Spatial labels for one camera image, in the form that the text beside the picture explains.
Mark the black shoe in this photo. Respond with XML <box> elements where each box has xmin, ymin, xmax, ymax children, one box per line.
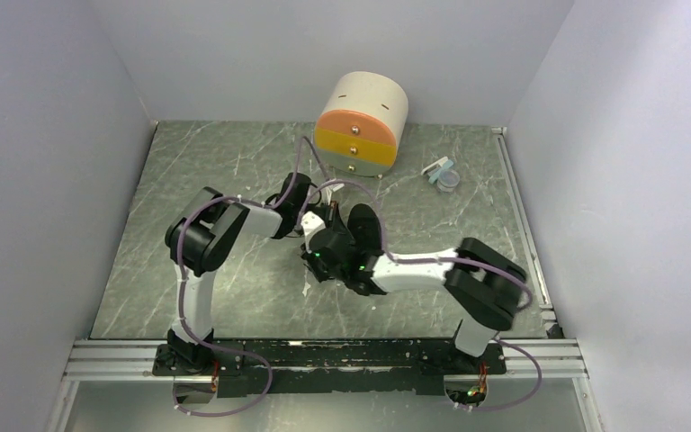
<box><xmin>346</xmin><ymin>203</ymin><xmax>383</xmax><ymax>251</ymax></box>

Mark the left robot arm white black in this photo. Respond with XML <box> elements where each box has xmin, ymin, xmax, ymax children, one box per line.
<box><xmin>153</xmin><ymin>172</ymin><xmax>313</xmax><ymax>374</ymax></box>

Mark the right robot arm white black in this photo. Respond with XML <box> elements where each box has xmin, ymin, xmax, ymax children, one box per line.
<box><xmin>301</xmin><ymin>224</ymin><xmax>533</xmax><ymax>373</ymax></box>

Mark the round cream drawer cabinet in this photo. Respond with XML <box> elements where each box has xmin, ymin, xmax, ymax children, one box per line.
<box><xmin>313</xmin><ymin>71</ymin><xmax>408</xmax><ymax>177</ymax></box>

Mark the clear plastic cup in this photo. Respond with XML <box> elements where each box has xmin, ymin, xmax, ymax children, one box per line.
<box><xmin>421</xmin><ymin>157</ymin><xmax>461</xmax><ymax>194</ymax></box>

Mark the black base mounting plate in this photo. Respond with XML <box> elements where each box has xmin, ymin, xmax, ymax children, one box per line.
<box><xmin>151</xmin><ymin>337</ymin><xmax>507</xmax><ymax>399</ymax></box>

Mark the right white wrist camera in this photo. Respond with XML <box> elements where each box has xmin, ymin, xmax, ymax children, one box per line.
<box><xmin>301</xmin><ymin>211</ymin><xmax>326</xmax><ymax>239</ymax></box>

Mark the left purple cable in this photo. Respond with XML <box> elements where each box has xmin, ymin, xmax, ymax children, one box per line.
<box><xmin>169</xmin><ymin>135</ymin><xmax>332</xmax><ymax>419</ymax></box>

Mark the aluminium frame rail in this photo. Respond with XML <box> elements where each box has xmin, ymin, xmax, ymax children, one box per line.
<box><xmin>64</xmin><ymin>339</ymin><xmax>588</xmax><ymax>382</ymax></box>

